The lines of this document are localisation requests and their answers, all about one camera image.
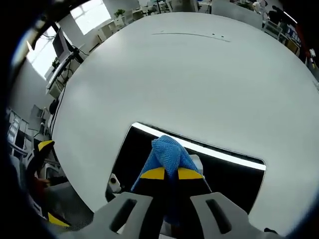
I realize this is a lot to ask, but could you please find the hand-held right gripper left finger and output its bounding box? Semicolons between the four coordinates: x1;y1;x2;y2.
62;166;166;239

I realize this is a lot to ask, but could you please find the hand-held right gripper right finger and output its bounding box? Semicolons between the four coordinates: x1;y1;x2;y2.
174;167;282;239

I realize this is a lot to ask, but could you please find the blue cleaning cloth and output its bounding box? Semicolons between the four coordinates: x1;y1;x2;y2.
130;134;213;228

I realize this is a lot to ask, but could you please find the computer monitor on stand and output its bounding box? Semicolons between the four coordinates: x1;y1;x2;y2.
46;27;85;83

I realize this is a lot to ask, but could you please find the white desk partition panel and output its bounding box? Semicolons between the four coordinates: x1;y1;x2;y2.
211;0;263;28

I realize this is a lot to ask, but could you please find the black cable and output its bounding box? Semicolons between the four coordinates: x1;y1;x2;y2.
47;84;67;136

